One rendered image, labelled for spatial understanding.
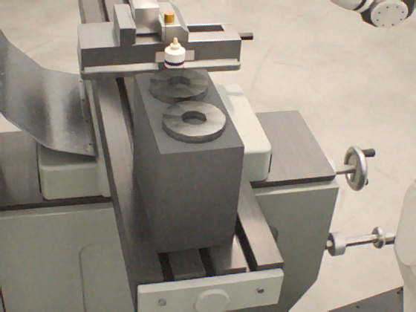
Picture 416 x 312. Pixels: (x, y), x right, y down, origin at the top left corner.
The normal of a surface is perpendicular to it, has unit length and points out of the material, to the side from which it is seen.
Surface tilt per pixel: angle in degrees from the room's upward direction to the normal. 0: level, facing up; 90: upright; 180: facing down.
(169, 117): 0
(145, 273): 0
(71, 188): 90
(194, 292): 90
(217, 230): 90
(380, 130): 0
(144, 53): 90
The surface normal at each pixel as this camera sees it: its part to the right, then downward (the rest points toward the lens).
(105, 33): 0.07, -0.80
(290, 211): 0.22, 0.58
